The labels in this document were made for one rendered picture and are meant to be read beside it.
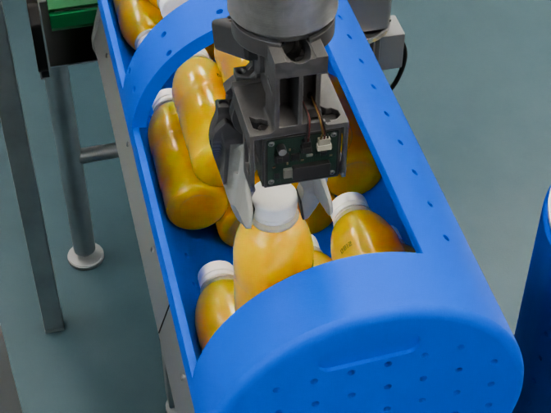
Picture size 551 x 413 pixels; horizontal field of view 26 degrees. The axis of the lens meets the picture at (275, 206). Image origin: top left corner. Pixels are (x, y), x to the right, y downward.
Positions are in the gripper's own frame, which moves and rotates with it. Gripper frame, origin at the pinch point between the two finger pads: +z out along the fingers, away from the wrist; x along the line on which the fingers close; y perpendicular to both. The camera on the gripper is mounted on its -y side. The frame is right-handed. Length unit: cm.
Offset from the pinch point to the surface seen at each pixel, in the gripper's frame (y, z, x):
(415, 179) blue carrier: -6.5, 6.2, 14.6
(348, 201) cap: -13.1, 14.4, 10.7
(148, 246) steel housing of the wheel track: -36, 40, -7
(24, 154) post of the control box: -100, 76, -22
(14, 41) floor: -204, 126, -22
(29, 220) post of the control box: -100, 93, -23
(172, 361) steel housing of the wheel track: -18.3, 40.5, -7.3
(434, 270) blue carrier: 5.9, 4.7, 12.1
